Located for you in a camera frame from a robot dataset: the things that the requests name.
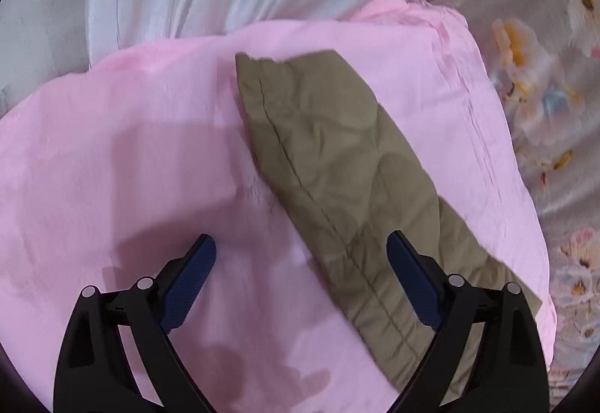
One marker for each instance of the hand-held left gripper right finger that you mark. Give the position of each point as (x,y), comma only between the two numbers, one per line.
(415,286)

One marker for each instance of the pink cloth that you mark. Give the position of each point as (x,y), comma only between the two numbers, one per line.
(117,160)

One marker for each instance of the grey floral bedsheet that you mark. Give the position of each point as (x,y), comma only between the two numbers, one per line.
(539,66)

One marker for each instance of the khaki padded jacket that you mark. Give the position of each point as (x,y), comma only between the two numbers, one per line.
(328,150)

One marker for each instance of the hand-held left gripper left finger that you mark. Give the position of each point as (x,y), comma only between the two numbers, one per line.
(187,286)

